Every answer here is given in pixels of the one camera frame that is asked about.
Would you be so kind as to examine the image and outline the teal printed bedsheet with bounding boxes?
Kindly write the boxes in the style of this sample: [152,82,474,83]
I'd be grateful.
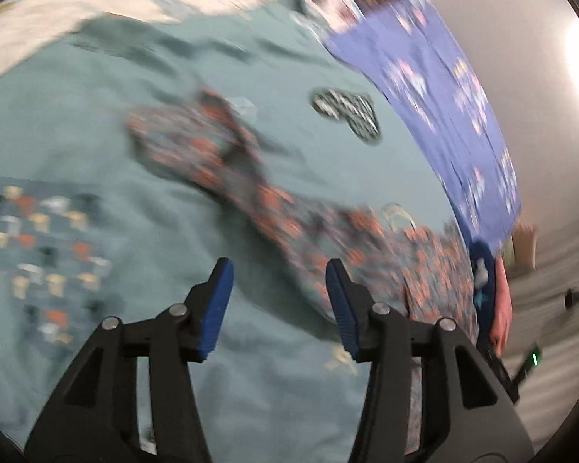
[0,0,478,463]

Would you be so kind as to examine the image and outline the pink folded cloth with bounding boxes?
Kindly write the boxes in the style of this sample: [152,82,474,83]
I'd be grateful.
[489,255,513,355]

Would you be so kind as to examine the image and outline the navy patterned garment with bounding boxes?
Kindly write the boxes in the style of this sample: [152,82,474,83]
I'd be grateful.
[469,240,497,348]

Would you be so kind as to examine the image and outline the floral patterned small garment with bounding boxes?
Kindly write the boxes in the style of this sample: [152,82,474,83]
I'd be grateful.
[125,87,481,449]

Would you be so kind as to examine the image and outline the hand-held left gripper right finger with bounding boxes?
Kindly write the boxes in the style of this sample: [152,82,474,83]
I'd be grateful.
[325,258,534,463]

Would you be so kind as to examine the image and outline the green pillow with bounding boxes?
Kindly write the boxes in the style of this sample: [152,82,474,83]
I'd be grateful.
[504,224,538,275]

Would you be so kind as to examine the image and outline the purple tree-print blanket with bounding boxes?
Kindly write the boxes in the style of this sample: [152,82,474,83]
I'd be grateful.
[323,0,522,247]

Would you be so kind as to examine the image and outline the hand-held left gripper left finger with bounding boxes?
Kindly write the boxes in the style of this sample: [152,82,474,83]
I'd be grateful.
[24,257,235,463]

